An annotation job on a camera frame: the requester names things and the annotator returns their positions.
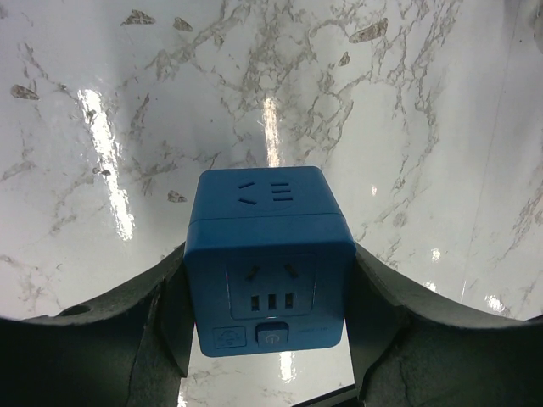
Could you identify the blue cube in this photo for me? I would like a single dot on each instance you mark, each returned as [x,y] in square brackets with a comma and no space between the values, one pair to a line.
[268,254]

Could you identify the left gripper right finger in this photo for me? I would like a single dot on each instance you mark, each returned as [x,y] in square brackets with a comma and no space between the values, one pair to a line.
[410,346]

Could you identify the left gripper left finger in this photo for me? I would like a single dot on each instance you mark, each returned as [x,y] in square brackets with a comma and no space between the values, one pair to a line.
[127,347]

